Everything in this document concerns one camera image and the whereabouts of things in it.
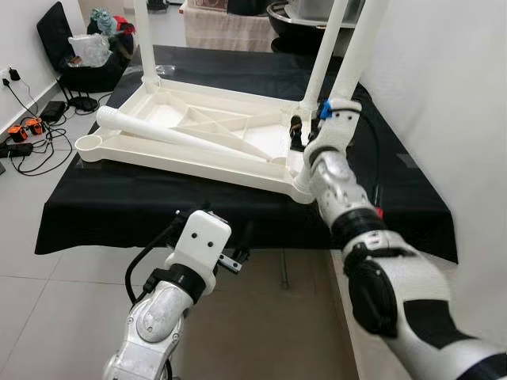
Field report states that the white plastic table top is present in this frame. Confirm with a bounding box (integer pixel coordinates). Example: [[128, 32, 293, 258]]
[[75, 78, 351, 205]]

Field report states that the metal table leg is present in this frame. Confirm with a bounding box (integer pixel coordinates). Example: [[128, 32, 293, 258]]
[[279, 249, 290, 290]]

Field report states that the black tablecloth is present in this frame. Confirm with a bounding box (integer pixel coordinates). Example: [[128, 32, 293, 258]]
[[34, 45, 460, 264]]

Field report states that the large black bowl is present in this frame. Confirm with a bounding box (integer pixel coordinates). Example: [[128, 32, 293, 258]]
[[265, 0, 367, 56]]

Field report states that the small clear tape piece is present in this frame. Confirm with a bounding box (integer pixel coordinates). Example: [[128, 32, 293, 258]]
[[396, 154, 422, 172]]

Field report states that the clear plastic storage container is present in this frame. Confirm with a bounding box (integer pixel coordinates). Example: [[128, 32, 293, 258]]
[[285, 0, 367, 25]]

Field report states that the beige woven bench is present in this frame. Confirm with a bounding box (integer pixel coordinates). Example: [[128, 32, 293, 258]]
[[182, 0, 278, 53]]

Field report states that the oval black power adapter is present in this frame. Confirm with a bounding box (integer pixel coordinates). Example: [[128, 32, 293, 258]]
[[67, 96, 101, 112]]

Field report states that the square black power adapter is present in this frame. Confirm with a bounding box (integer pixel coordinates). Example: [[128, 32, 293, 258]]
[[40, 101, 69, 124]]

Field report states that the black power strip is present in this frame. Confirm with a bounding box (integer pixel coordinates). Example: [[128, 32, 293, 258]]
[[0, 142, 34, 158]]

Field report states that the clear plastic bag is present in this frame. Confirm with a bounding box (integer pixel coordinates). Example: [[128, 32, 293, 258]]
[[67, 33, 112, 69]]

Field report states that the teal cloth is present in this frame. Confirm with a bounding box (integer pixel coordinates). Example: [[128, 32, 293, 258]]
[[89, 8, 116, 34]]

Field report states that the black open bag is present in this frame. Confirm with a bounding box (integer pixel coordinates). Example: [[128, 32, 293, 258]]
[[36, 2, 134, 94]]

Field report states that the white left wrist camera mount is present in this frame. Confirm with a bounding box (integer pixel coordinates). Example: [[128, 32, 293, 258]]
[[164, 209, 233, 298]]

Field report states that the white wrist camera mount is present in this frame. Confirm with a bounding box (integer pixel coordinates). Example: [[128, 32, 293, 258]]
[[305, 98, 364, 165], [164, 209, 233, 298]]

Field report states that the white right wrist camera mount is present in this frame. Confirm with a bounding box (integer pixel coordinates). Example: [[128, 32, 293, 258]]
[[305, 98, 364, 165]]

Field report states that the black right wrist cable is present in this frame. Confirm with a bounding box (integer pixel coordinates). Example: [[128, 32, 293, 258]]
[[356, 111, 385, 215]]

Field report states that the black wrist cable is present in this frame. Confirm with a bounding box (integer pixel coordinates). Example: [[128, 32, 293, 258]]
[[356, 111, 385, 215], [124, 215, 189, 308]]

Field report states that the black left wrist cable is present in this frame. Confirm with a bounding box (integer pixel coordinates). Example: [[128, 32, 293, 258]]
[[124, 215, 189, 308]]

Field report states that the white wall socket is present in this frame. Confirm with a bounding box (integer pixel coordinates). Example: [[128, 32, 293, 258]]
[[0, 66, 22, 88]]

